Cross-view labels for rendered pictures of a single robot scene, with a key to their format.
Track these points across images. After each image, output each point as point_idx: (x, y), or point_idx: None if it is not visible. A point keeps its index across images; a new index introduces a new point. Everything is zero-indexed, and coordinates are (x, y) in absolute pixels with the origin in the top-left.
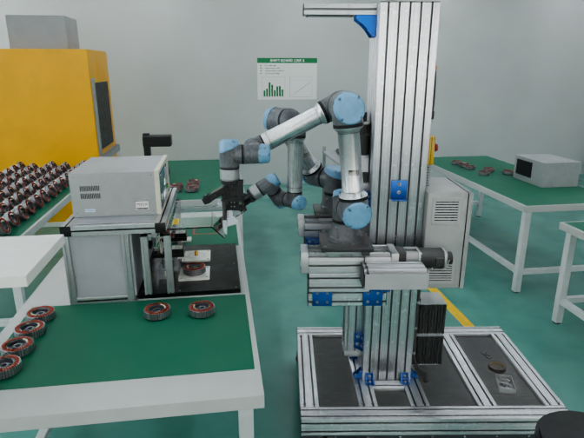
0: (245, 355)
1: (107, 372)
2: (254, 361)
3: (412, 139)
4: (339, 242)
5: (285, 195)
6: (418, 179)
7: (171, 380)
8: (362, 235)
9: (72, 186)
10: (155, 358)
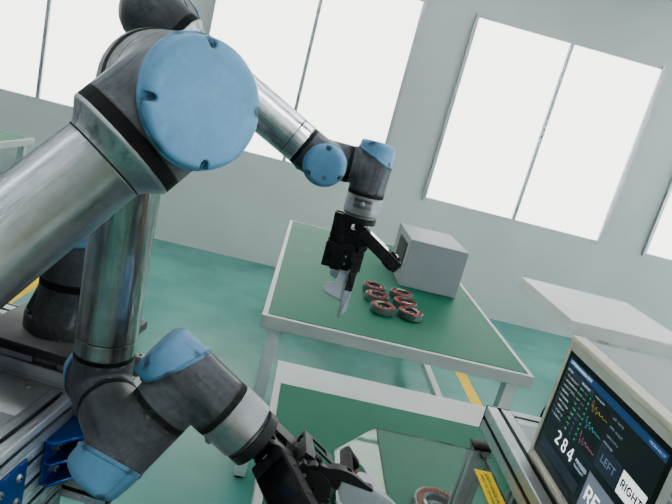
0: (288, 399)
1: (449, 428)
2: (278, 391)
3: None
4: None
5: (132, 380)
6: None
7: (373, 399)
8: (3, 321)
9: None
10: (400, 429)
